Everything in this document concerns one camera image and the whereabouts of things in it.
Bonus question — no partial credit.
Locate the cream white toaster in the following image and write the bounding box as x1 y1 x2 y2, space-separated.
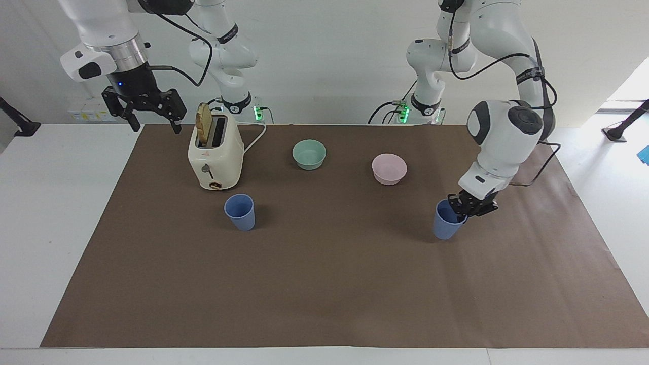
187 108 245 191

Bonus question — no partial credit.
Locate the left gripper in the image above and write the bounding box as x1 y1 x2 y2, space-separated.
447 189 500 224

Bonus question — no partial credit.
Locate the toast slice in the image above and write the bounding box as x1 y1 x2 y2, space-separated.
195 102 211 148

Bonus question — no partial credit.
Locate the black stand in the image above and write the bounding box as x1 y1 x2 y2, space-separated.
601 99 649 143
0 96 42 138

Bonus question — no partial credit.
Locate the white wall socket strip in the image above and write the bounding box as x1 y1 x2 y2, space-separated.
68 98 116 123

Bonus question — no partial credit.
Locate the blue plastic cup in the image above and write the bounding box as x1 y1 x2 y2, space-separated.
224 193 256 232
433 198 468 241

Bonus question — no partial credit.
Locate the black cable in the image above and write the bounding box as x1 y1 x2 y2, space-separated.
368 79 419 125
447 0 547 82
138 0 213 88
253 103 275 125
507 140 562 188

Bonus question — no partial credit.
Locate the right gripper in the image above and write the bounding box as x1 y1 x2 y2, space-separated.
101 63 188 135

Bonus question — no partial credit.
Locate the pink bowl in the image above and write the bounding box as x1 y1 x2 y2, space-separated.
371 153 408 186

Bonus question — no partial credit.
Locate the green bowl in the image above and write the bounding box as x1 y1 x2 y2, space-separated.
292 139 327 171

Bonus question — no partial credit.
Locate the white toaster cable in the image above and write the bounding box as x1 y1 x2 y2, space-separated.
242 123 268 154

